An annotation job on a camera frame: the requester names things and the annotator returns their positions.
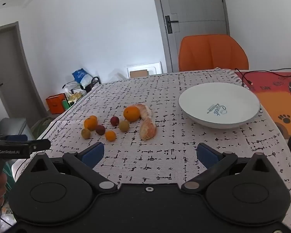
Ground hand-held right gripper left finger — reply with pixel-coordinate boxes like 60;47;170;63
22;142;118;196

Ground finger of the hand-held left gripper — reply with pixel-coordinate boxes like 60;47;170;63
29;139;51;152
0;134;29;141

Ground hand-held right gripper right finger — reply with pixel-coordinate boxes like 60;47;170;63
181;143;282;196

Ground small orange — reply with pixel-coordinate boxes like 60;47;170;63
84;115;98;131
105;130;117;142

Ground white plate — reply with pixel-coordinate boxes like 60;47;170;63
178;82;261;129

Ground large orange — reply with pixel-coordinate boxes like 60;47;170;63
123;106;141;123

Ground peeled orange piece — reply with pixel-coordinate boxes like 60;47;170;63
139;117;158;141
132;103;152;121

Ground grey sofa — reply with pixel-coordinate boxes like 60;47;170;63
0;107;35;142

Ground orange box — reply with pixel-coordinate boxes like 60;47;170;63
46;93;66;115

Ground yellow slippers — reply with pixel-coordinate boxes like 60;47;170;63
68;92;84;102

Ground grey-brown door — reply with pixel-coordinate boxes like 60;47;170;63
0;22;48;127

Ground black metal rack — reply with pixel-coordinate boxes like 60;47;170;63
62;76;102;108

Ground patterned white tablecloth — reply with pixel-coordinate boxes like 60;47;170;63
15;68;291;233

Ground blue and white bag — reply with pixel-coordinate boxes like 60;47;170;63
71;68;93;87

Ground orange paw print mat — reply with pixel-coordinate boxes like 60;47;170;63
235;70;291;139

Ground brown cardboard sheet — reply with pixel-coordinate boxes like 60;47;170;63
129;70;149;78

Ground orange chair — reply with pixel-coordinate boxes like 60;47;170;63
178;34;249;72

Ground grey door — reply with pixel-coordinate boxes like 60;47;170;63
150;0;231;73

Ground black cable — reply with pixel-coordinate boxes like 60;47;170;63
234;68;291;87

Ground black door handle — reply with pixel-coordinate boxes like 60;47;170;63
165;15;179;34

